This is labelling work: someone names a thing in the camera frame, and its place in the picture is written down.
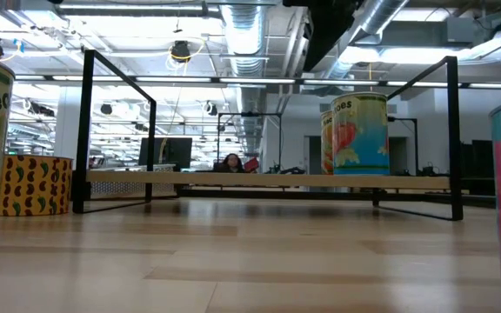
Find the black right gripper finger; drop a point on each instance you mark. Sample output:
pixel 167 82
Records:
pixel 320 35

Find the orange peaches can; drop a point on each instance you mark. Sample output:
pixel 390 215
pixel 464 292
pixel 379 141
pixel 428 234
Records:
pixel 326 143

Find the blue tomatoes can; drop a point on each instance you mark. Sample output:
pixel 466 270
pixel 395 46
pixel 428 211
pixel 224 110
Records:
pixel 363 143

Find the yellow bean-print can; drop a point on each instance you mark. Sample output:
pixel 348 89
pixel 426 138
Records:
pixel 37 187

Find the person behind shelf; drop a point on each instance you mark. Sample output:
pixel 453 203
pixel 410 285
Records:
pixel 232 163

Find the long ceiling light strip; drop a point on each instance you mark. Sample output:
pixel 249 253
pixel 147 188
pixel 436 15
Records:
pixel 255 81

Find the red held item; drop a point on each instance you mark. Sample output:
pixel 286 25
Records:
pixel 251 164

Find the black computer monitor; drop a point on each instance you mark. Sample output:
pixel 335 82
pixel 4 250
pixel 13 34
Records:
pixel 172 152

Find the white mesh basket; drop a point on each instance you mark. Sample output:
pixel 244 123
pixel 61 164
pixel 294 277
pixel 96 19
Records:
pixel 120 189

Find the white pillar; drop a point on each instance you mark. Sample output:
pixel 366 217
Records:
pixel 65 130

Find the green exit sign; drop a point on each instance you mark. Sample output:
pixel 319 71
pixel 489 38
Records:
pixel 12 153

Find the round silver ventilation duct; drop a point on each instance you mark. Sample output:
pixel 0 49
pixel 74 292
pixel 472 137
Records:
pixel 381 17
pixel 244 30

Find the grey rectangular duct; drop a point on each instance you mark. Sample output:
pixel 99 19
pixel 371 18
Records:
pixel 420 32

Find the black background rig frame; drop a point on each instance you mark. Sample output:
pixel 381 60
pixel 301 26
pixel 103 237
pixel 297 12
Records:
pixel 415 148
pixel 250 114

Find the wooden shelf black metal frame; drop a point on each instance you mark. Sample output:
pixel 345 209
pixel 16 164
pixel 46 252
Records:
pixel 268 179

